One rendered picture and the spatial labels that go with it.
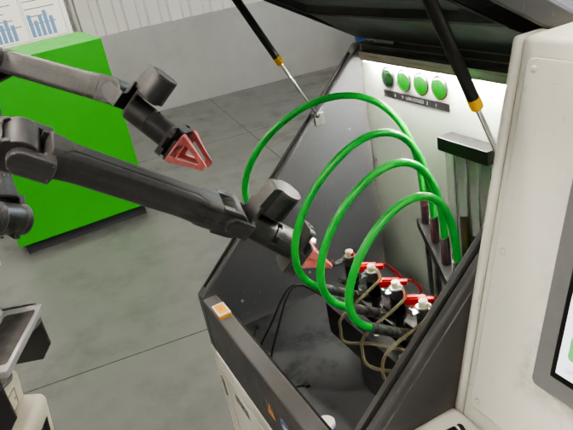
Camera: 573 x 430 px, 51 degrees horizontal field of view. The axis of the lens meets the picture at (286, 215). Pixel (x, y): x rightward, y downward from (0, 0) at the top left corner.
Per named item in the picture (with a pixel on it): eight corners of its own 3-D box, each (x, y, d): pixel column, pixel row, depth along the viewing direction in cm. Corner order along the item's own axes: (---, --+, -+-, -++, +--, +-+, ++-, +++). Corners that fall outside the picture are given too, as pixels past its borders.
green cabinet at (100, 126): (126, 183, 526) (78, 31, 471) (153, 212, 454) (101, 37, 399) (14, 219, 492) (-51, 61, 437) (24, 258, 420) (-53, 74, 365)
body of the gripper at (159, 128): (193, 128, 131) (165, 107, 131) (177, 132, 121) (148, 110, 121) (176, 151, 133) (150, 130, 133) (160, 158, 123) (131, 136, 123)
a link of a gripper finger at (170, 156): (219, 152, 128) (185, 124, 128) (211, 157, 122) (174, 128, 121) (201, 177, 130) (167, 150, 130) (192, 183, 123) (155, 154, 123)
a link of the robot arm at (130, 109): (124, 114, 130) (114, 114, 124) (142, 88, 128) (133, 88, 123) (150, 134, 130) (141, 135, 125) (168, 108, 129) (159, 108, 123)
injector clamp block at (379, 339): (334, 356, 139) (325, 301, 133) (370, 338, 143) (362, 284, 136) (430, 450, 111) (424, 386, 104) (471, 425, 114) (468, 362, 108)
